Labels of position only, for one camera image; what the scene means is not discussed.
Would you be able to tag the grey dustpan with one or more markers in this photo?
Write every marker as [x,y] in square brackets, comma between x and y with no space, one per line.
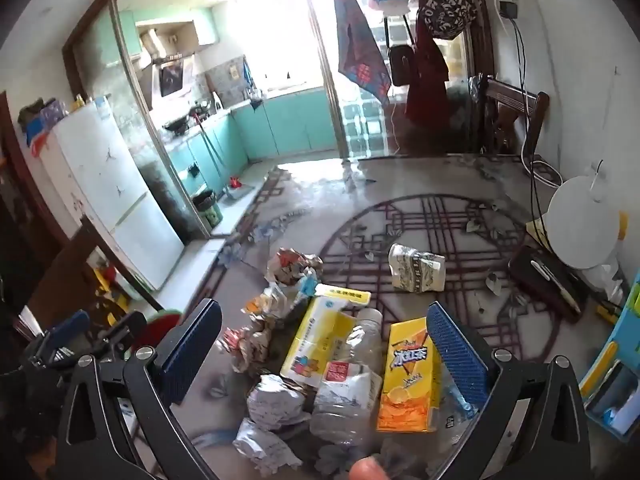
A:
[239,195]

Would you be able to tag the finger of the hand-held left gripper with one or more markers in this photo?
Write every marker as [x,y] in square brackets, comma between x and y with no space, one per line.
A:
[65,329]
[117,331]

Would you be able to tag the broom with red head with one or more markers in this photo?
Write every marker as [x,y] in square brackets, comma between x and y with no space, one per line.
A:
[212,155]

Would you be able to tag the clear bottle with red label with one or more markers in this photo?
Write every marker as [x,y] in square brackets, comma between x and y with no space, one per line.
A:
[345,400]

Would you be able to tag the black wallet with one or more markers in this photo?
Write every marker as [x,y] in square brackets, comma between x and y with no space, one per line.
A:
[542,285]

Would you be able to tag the yellow tissue packet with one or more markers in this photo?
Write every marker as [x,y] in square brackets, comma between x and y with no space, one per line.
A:
[315,340]

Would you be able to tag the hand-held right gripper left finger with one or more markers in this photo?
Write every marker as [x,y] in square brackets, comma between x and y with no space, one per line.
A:
[192,345]

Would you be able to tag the orange white wrapper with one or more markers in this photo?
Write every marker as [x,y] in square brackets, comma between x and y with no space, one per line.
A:
[265,305]

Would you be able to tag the blue red hanging cloth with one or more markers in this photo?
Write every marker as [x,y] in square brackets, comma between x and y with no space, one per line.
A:
[357,50]

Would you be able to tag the blue desk organizer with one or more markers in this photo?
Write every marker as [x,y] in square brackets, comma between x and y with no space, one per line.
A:
[615,385]

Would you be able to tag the black shoulder bag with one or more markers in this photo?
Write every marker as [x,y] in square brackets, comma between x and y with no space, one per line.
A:
[400,65]

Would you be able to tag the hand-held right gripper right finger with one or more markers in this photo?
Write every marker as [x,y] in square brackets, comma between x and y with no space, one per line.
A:
[457,355]

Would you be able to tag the white round fan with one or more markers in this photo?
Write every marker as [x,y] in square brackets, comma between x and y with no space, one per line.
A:
[580,220]

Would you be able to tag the dark wooden chair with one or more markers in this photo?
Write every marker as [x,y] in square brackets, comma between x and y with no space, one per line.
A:
[510,105]

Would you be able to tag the glass sliding door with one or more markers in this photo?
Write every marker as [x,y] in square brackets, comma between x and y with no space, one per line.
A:
[125,125]

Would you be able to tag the carved wooden chair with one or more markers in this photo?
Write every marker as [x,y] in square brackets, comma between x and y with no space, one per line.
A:
[60,280]

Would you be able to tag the teal base cabinets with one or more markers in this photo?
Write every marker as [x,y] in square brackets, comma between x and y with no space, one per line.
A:
[285,120]

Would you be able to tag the grey snack bag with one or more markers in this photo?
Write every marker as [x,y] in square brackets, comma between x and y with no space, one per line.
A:
[415,267]

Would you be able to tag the floral printed tablecloth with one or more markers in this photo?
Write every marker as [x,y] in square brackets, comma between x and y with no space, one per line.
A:
[425,200]

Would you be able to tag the white refrigerator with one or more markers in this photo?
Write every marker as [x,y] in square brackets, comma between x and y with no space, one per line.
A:
[115,185]

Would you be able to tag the colourful wrapper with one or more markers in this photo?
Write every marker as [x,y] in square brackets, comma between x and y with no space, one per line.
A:
[295,265]

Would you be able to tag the black wok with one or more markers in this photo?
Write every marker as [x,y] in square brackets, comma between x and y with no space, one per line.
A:
[177,125]

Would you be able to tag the black charger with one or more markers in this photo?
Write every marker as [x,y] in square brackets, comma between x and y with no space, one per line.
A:
[509,9]

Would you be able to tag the black green waste bin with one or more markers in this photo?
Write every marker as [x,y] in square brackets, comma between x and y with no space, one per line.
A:
[207,207]

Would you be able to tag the white paper ball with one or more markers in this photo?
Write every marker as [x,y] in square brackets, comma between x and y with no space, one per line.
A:
[275,402]

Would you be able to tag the yellow toy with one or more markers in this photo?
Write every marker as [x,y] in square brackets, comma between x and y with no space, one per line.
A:
[107,290]

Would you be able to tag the range hood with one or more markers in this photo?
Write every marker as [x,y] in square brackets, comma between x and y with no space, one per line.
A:
[172,77]

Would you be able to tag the black white patterned bag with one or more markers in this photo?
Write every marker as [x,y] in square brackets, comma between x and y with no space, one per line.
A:
[447,5]

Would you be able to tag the white pen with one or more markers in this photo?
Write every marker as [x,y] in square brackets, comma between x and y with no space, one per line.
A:
[552,280]

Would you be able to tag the clear plastic bag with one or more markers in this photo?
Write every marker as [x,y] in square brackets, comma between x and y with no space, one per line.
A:
[605,280]

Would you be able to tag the dark wooden cabinet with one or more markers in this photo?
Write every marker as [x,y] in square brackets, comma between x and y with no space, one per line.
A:
[20,210]

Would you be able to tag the yellow drink carton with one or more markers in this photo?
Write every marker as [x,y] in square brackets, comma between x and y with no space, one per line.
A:
[407,380]

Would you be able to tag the person's right hand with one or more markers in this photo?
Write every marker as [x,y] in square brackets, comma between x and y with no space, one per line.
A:
[367,469]

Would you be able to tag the red bucket with green rim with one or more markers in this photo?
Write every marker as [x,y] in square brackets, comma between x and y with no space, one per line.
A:
[152,335]

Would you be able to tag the teal wall cabinets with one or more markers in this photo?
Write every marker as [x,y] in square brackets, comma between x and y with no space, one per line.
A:
[112,30]

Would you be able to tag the red garment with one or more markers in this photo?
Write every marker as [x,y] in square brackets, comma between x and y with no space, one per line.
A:
[425,85]

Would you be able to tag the clear bottle with blue label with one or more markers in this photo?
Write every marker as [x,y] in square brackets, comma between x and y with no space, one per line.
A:
[452,412]

